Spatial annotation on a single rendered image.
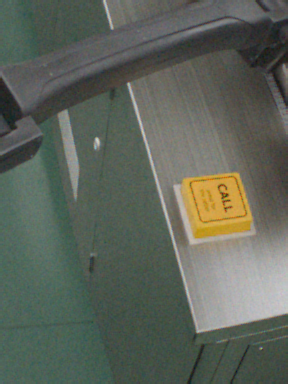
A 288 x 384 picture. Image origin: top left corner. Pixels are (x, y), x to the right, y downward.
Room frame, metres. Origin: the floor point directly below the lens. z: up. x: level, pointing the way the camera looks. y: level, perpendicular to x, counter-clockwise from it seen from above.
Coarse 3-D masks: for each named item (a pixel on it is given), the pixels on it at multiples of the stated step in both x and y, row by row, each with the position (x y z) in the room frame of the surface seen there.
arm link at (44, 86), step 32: (224, 0) 0.83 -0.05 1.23; (256, 0) 0.86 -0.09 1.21; (128, 32) 0.74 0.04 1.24; (160, 32) 0.75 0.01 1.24; (192, 32) 0.77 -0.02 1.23; (224, 32) 0.79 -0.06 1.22; (256, 32) 0.82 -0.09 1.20; (32, 64) 0.67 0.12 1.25; (64, 64) 0.68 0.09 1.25; (96, 64) 0.69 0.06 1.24; (128, 64) 0.70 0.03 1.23; (160, 64) 0.74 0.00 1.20; (0, 96) 0.64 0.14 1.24; (32, 96) 0.63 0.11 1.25; (64, 96) 0.66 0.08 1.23; (32, 128) 0.60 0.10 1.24; (0, 160) 0.57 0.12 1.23
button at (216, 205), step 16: (208, 176) 0.83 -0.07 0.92; (224, 176) 0.83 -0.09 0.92; (192, 192) 0.80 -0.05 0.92; (208, 192) 0.80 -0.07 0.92; (224, 192) 0.81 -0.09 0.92; (240, 192) 0.81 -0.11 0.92; (192, 208) 0.78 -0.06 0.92; (208, 208) 0.78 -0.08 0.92; (224, 208) 0.78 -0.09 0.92; (240, 208) 0.79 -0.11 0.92; (192, 224) 0.76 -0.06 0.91; (208, 224) 0.76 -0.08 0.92; (224, 224) 0.76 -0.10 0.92; (240, 224) 0.77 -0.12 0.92
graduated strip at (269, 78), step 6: (264, 78) 1.03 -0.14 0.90; (270, 78) 1.03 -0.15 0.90; (276, 78) 1.04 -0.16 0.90; (270, 84) 1.02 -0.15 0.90; (276, 84) 1.02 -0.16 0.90; (270, 90) 1.01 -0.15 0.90; (276, 90) 1.01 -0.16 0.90; (282, 90) 1.01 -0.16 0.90; (276, 96) 1.00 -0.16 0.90; (282, 96) 1.00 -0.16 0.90; (276, 102) 0.99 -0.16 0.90; (282, 102) 0.99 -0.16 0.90; (282, 108) 0.98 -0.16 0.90; (282, 114) 0.97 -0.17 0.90; (282, 120) 0.96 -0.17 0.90
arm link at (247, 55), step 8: (280, 32) 0.84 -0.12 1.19; (280, 40) 0.84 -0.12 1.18; (248, 48) 0.88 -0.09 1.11; (256, 48) 0.87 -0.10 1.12; (264, 48) 0.87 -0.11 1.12; (272, 48) 0.88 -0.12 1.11; (280, 48) 0.89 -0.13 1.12; (240, 56) 0.88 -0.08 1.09; (248, 56) 0.87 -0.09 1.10; (256, 56) 0.87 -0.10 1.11; (264, 56) 0.88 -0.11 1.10; (272, 56) 0.88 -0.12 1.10; (280, 56) 0.89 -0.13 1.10; (248, 64) 0.87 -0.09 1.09; (256, 64) 0.88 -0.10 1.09; (264, 64) 0.88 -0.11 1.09; (272, 64) 0.88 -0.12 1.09; (264, 72) 0.88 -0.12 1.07; (272, 72) 0.89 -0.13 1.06
